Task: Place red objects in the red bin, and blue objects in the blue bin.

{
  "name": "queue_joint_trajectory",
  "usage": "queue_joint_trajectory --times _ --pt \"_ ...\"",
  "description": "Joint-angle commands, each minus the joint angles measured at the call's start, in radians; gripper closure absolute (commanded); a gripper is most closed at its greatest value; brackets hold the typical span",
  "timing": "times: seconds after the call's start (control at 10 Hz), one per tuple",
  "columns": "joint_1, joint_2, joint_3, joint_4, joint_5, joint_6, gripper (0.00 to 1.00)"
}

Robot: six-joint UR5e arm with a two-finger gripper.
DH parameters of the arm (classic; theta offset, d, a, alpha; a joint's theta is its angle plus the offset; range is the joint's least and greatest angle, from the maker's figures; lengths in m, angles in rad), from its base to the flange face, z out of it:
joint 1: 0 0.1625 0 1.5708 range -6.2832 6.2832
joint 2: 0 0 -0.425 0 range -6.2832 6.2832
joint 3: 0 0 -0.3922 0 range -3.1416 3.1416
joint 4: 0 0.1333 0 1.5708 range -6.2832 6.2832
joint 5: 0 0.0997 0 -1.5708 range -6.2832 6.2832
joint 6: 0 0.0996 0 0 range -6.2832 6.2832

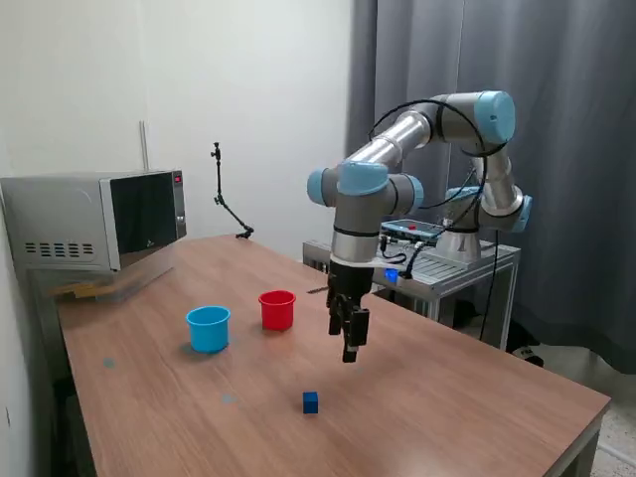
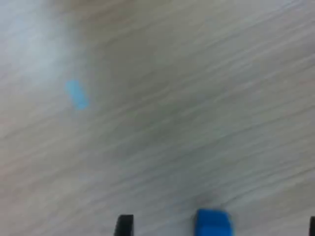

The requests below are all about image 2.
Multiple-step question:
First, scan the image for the light blue tape piece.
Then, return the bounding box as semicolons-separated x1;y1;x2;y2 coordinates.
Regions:
65;79;90;111

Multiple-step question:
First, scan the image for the blue cube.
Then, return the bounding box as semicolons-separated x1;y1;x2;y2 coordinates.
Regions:
194;208;234;236

